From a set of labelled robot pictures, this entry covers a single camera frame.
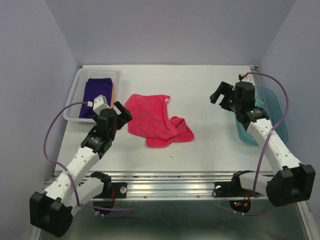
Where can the purple towel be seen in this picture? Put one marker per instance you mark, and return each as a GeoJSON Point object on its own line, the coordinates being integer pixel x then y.
{"type": "Point", "coordinates": [95, 87]}

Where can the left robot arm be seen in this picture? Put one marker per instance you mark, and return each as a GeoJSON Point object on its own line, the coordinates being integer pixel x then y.
{"type": "Point", "coordinates": [53, 209]}

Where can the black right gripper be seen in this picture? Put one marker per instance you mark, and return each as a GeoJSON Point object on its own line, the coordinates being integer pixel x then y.
{"type": "Point", "coordinates": [224, 88]}

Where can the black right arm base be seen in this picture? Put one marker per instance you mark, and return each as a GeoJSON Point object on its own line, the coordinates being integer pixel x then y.
{"type": "Point", "coordinates": [233, 188]}

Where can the orange polka dot towel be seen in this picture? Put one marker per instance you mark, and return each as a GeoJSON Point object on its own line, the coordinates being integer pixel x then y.
{"type": "Point", "coordinates": [113, 96]}

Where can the blue plastic tub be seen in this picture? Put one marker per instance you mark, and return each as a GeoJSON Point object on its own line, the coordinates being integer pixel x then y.
{"type": "Point", "coordinates": [266, 99]}

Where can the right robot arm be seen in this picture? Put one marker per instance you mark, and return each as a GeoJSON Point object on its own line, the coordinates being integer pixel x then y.
{"type": "Point", "coordinates": [291, 181]}

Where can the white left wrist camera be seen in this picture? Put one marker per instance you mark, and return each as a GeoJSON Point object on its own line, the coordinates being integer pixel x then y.
{"type": "Point", "coordinates": [98, 104]}

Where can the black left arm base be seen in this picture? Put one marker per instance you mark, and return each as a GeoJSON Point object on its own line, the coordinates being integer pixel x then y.
{"type": "Point", "coordinates": [110, 191]}

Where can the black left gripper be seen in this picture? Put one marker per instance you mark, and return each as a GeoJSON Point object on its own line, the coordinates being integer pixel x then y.
{"type": "Point", "coordinates": [125, 113]}

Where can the white plastic basket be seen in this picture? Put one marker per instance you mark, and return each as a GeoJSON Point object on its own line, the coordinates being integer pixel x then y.
{"type": "Point", "coordinates": [77, 89]}

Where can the aluminium mounting rail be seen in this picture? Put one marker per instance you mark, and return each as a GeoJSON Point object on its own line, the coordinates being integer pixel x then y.
{"type": "Point", "coordinates": [169, 185]}

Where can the pink towel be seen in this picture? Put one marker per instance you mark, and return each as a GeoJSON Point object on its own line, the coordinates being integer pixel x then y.
{"type": "Point", "coordinates": [150, 120]}

